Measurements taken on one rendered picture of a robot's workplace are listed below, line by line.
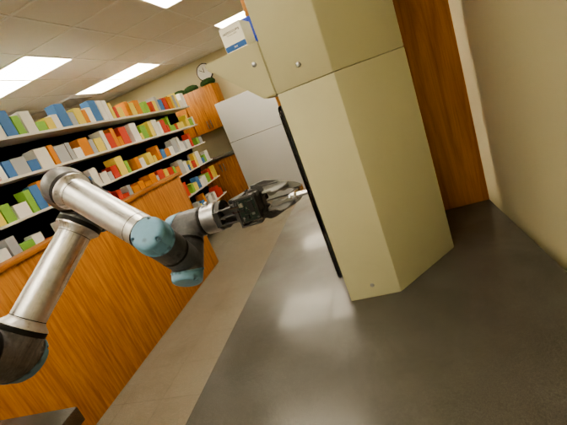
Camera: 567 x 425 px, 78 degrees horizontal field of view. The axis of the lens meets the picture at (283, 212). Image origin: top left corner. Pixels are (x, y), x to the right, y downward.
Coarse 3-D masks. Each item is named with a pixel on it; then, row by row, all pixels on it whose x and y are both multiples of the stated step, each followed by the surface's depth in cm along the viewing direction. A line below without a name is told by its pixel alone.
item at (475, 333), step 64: (320, 256) 106; (448, 256) 81; (512, 256) 73; (256, 320) 85; (320, 320) 76; (384, 320) 69; (448, 320) 62; (512, 320) 57; (256, 384) 65; (320, 384) 60; (384, 384) 55; (448, 384) 51; (512, 384) 47
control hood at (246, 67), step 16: (240, 48) 64; (256, 48) 64; (208, 64) 67; (224, 64) 66; (240, 64) 65; (256, 64) 65; (240, 80) 66; (256, 80) 66; (272, 80) 65; (272, 96) 66
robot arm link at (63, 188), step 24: (72, 168) 91; (48, 192) 84; (72, 192) 82; (96, 192) 81; (96, 216) 78; (120, 216) 75; (144, 216) 75; (144, 240) 68; (168, 240) 71; (168, 264) 76
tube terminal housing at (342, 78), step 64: (256, 0) 61; (320, 0) 60; (384, 0) 68; (320, 64) 62; (384, 64) 69; (320, 128) 66; (384, 128) 70; (320, 192) 71; (384, 192) 71; (384, 256) 73
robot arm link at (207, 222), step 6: (204, 204) 87; (210, 204) 86; (204, 210) 85; (210, 210) 84; (198, 216) 85; (204, 216) 84; (210, 216) 84; (204, 222) 85; (210, 222) 84; (204, 228) 85; (210, 228) 85; (216, 228) 85; (222, 228) 86
